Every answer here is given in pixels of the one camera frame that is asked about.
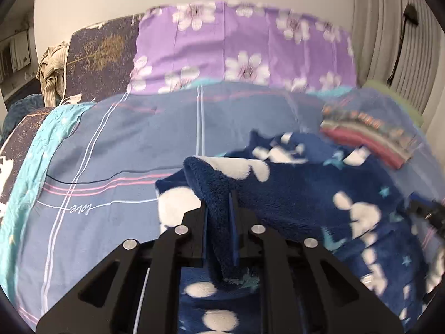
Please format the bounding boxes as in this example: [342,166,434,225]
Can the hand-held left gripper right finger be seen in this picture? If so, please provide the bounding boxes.
[228,190,406,334]

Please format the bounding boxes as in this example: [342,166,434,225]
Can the dark navy tree-print pillow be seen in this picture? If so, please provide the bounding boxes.
[64,14,145,105]

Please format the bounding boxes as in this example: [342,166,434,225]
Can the teal bed sheet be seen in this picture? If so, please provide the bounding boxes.
[0,102,96,286]

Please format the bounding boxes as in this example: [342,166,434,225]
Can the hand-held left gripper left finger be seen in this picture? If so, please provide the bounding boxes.
[36,203,210,334]

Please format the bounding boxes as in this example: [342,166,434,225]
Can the beige striped cloth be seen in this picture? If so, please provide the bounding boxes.
[36,42,70,108]

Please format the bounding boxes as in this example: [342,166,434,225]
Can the white pleated curtain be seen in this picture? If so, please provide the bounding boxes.
[355,0,445,121]

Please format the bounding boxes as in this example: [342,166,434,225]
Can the folded pink garment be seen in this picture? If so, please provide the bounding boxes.
[319,128,408,170]

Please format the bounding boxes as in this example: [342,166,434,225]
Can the purple floral pillow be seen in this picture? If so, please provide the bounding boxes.
[127,2,359,94]

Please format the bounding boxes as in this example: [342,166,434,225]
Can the dark teal textured blanket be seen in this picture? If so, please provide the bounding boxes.
[0,94,46,136]

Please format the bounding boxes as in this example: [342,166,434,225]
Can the folded teal floral garment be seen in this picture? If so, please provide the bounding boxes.
[322,106,421,148]

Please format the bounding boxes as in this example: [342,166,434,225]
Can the black wall cable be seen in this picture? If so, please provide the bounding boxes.
[387,3,420,85]

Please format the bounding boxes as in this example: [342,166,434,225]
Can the blue striped quilt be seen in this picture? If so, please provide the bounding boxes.
[7,80,445,331]

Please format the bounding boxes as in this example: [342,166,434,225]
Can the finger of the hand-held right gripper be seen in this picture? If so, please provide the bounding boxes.
[406,197,445,242]

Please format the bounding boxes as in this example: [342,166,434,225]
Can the blue fleece garment white clouds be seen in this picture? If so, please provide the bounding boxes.
[155,130,445,334]

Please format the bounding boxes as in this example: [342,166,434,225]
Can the dark navy printed sheet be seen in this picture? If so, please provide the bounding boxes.
[0,107,53,216]

